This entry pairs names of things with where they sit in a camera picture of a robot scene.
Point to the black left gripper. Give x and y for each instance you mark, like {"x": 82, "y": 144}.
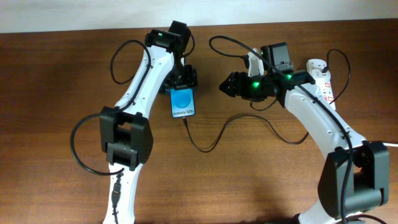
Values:
{"x": 190, "y": 79}

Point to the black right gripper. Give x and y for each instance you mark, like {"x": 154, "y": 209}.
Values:
{"x": 237, "y": 84}

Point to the blue Galaxy smartphone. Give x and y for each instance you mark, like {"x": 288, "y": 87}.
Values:
{"x": 182, "y": 103}

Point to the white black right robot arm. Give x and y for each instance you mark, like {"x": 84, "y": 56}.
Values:
{"x": 355, "y": 176}

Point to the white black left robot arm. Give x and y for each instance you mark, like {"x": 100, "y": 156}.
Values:
{"x": 125, "y": 132}

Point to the white USB charger adapter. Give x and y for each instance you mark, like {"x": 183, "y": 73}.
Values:
{"x": 315, "y": 69}

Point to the white power strip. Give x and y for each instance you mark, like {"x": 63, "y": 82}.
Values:
{"x": 327, "y": 93}

